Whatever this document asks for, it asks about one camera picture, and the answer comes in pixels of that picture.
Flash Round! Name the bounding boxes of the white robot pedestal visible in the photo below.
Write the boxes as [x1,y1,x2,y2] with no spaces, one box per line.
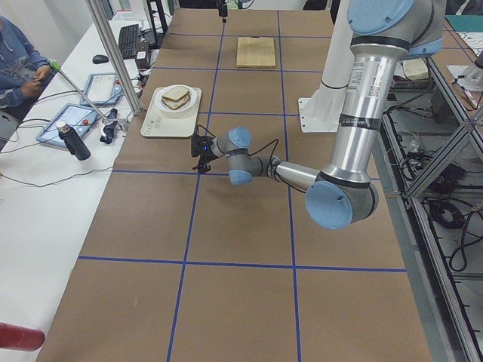
[298,0,354,133]

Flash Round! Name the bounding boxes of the bread slice with fried egg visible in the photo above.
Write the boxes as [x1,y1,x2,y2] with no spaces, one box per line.
[162,98,190,111]

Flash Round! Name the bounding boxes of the blue teach pendant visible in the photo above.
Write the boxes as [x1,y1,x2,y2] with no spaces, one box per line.
[83,73,123,106]
[35,103,100,150]

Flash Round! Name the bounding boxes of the black water bottle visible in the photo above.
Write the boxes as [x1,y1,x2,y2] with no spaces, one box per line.
[55,121,91,161]

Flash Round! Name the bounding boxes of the red bottle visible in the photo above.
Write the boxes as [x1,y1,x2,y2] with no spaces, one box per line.
[1,322,45,351]

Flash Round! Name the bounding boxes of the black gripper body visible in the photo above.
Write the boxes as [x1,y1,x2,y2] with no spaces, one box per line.
[216,0,228,23]
[190,134,214,157]

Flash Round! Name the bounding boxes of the blue teach pendant far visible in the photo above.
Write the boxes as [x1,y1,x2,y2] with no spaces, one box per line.
[83,73,123,106]

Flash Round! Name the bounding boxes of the blue teach pendant near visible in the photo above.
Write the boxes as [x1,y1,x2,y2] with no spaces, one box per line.
[35,103,100,150]

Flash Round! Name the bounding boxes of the cream bear tray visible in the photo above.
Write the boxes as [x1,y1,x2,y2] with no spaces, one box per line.
[140,84,202,138]

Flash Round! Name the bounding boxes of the black keyboard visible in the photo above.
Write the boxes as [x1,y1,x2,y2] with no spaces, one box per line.
[118,24,140,59]

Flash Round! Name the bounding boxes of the white round plate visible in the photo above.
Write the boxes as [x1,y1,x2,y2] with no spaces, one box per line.
[154,84,198,113]

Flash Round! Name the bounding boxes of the aluminium frame post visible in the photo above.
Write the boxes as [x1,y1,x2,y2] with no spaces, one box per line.
[86,0,141,115]

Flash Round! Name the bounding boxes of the seated person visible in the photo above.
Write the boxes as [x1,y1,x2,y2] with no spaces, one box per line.
[0,14,52,152]

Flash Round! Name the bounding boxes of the black computer mouse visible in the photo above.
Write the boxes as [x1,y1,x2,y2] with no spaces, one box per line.
[92,54,109,65]

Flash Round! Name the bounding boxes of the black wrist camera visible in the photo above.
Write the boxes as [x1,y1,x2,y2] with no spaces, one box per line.
[192,158,211,174]

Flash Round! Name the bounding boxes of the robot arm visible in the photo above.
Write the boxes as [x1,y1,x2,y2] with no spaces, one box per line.
[191,1,446,229]

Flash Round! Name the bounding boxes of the wooden cutting board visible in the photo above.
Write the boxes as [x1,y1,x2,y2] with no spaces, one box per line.
[236,37,276,69]

